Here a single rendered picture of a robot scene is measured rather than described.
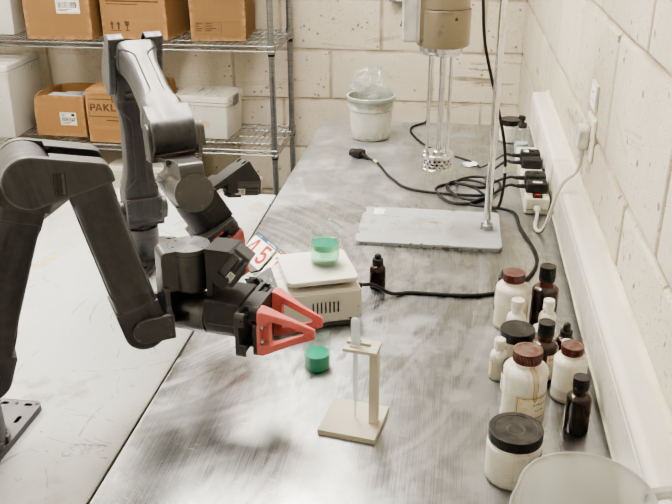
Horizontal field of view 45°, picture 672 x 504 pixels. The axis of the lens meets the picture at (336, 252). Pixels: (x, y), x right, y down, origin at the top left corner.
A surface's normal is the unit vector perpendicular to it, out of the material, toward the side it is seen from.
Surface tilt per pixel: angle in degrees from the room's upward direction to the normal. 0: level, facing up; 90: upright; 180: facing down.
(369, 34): 90
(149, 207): 99
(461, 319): 0
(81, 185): 90
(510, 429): 0
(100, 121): 92
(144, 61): 23
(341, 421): 0
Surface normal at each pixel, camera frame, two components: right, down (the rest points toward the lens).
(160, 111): 0.16, -0.69
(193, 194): 0.42, 0.24
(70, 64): -0.15, 0.41
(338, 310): 0.22, 0.40
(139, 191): 0.42, 0.51
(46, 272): 0.00, -0.91
